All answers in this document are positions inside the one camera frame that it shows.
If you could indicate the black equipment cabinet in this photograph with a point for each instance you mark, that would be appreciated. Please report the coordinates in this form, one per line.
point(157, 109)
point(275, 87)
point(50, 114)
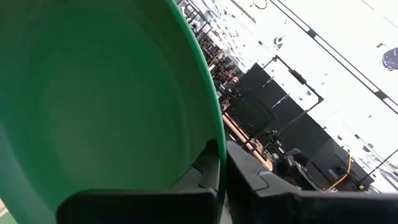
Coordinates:
point(308, 133)

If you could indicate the dark green plate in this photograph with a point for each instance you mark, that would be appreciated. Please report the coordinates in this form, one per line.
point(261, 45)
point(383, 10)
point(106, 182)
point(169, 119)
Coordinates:
point(93, 93)

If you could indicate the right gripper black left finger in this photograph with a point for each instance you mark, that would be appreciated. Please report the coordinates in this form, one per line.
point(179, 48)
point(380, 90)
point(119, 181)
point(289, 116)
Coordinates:
point(140, 208)

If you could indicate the light green plate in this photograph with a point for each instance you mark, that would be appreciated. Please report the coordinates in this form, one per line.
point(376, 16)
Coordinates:
point(5, 220)

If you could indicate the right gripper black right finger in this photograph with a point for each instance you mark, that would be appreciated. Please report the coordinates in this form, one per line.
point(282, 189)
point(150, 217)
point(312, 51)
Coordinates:
point(295, 208)

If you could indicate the black pipe frame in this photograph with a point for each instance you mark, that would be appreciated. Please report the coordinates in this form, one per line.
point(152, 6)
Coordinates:
point(298, 77)

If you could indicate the wooden workbench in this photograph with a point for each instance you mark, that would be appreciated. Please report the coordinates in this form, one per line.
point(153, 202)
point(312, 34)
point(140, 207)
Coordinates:
point(239, 132)

